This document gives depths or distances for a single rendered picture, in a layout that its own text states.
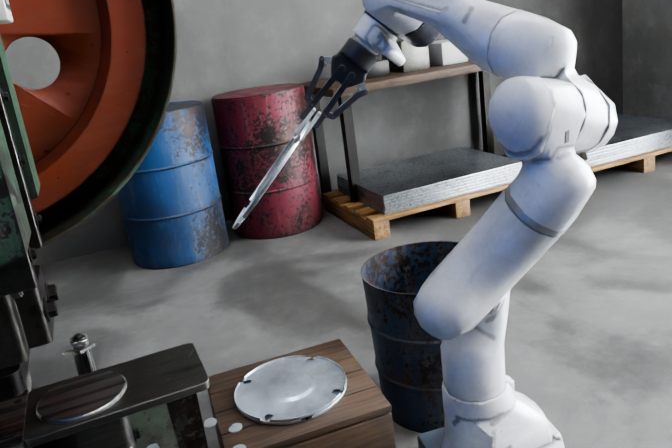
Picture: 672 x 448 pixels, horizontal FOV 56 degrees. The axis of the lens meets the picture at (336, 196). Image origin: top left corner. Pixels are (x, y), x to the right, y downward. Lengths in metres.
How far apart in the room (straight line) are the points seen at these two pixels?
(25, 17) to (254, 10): 3.19
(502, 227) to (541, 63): 0.25
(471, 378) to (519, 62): 0.53
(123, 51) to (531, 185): 0.75
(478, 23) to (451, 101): 3.95
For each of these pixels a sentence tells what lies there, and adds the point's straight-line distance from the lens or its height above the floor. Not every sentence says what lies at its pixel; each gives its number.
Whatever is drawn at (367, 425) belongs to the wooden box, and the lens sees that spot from 1.60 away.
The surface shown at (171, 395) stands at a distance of 0.96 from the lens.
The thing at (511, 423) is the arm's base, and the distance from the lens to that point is 1.22.
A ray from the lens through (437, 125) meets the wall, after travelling 4.97.
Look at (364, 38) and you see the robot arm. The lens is 1.31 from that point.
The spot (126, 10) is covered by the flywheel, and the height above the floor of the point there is 1.32.
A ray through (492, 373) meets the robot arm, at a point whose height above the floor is 0.64.
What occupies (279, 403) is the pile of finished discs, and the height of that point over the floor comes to 0.36.
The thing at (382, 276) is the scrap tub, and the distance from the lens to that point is 2.16.
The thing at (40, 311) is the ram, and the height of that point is 0.94.
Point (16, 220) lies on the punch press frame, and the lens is 0.73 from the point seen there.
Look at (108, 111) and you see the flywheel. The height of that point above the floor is 1.14.
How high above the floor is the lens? 1.26
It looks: 16 degrees down
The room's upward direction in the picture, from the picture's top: 8 degrees counter-clockwise
